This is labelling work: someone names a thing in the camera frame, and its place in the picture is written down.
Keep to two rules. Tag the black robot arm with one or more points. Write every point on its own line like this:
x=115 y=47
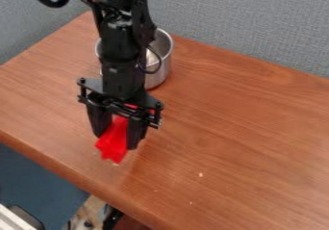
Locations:
x=125 y=28

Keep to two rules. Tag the metal pot with handle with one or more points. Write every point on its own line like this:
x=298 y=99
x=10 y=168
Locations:
x=159 y=59

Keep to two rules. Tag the white object under table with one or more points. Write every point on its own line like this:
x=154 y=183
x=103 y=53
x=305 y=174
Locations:
x=11 y=221

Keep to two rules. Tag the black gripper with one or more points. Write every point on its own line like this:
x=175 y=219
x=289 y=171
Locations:
x=118 y=94

